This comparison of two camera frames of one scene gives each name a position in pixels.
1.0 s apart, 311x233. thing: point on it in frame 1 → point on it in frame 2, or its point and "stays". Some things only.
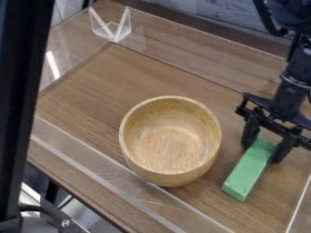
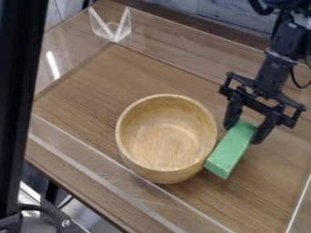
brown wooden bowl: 169,136 stays
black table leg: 51,192 stays
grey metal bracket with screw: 65,222 stays
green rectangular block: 250,169 → 231,149
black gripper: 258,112 → 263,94
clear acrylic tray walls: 135,120 stays
